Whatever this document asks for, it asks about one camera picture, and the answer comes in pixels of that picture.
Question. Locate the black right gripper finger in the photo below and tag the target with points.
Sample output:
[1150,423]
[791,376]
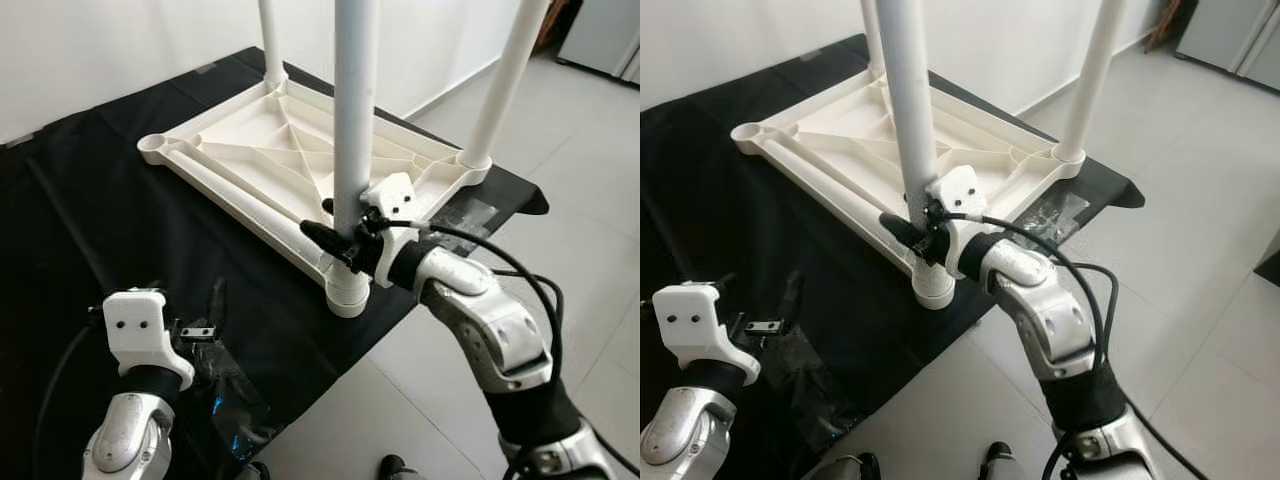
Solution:
[322,236]
[329,206]
[900,230]

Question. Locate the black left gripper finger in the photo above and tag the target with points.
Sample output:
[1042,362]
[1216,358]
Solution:
[794,298]
[217,305]

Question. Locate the white plastic table leg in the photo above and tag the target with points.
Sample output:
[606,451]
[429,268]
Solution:
[873,35]
[830,190]
[505,80]
[270,40]
[910,100]
[355,100]
[240,200]
[1095,70]

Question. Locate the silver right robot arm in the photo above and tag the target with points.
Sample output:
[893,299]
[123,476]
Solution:
[1050,310]
[490,320]

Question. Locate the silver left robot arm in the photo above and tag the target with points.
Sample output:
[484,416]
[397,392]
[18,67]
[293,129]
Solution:
[685,430]
[125,435]

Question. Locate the clear tape patch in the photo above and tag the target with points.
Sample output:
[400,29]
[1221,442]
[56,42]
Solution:
[470,215]
[815,385]
[235,400]
[1055,215]

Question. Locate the white plastic table top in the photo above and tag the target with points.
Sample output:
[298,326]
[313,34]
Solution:
[850,130]
[250,140]

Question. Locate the black tablecloth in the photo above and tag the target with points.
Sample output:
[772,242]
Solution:
[80,220]
[700,220]

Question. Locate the grey tape piece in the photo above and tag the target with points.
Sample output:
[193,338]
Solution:
[816,55]
[207,68]

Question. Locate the grey refrigerator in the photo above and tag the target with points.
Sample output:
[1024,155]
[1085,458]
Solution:
[600,35]
[1230,35]

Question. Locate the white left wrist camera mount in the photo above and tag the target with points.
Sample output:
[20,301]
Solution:
[140,320]
[690,315]

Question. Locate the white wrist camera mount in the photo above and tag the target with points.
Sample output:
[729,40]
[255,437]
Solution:
[392,195]
[690,315]
[140,320]
[962,190]

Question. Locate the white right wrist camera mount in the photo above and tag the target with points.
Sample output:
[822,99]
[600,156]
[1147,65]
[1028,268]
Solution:
[392,195]
[962,190]

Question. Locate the brown wooden frame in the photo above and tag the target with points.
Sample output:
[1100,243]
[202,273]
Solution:
[1170,25]
[555,25]

